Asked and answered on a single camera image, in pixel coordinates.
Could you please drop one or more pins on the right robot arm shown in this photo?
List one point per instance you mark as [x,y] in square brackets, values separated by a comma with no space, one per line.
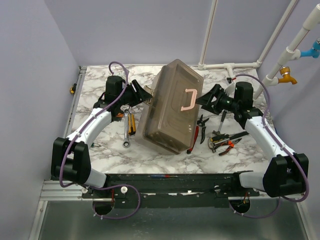
[287,171]

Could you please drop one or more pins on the yellow brass tap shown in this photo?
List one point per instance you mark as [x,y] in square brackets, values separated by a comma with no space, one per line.
[285,72]

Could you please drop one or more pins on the white pvc pipe frame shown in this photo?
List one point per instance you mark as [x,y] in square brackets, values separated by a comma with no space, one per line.
[243,30]

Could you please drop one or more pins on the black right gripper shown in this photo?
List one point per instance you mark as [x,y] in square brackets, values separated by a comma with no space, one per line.
[217,91]

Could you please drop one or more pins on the black mounting rail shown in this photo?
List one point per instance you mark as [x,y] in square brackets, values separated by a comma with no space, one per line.
[186,191]

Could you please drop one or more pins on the silver ratchet combination wrench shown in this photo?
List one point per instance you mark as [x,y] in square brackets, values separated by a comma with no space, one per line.
[126,141]

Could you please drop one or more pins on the orange hex key set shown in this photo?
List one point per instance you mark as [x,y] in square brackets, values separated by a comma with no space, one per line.
[119,117]

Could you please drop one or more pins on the yellow black claw hammer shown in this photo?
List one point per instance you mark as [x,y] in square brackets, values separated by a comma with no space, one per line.
[217,140]

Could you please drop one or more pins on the yellow black screwdriver at edge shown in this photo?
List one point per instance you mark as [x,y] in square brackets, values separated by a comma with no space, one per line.
[73,89]

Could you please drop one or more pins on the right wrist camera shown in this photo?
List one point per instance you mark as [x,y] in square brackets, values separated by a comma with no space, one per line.
[230,88]

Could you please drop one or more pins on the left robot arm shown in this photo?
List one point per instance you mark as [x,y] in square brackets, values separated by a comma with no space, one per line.
[70,156]

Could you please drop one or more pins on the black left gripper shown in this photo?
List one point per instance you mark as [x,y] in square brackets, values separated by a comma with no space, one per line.
[141,94]

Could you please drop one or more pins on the red black handled tool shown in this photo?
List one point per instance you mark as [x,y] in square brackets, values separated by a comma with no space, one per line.
[189,151]

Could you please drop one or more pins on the black handled pruning shears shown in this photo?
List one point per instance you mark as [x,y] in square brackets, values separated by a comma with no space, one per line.
[201,122]

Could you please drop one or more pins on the small black-handled ball hammer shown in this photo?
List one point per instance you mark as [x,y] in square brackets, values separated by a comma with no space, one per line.
[218,132]

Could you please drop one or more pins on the small green screwdriver bit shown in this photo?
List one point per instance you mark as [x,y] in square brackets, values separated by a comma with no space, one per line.
[94,145]

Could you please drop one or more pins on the orange black needle-nose pliers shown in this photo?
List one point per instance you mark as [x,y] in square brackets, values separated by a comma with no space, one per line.
[231,145]

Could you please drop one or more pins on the blue pipe fitting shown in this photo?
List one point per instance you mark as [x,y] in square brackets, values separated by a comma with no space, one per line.
[313,52]

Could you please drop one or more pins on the translucent brown tool box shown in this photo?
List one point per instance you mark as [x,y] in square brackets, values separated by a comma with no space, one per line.
[168,122]

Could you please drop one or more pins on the yellow utility knife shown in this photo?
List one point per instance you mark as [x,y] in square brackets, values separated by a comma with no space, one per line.
[131,124]

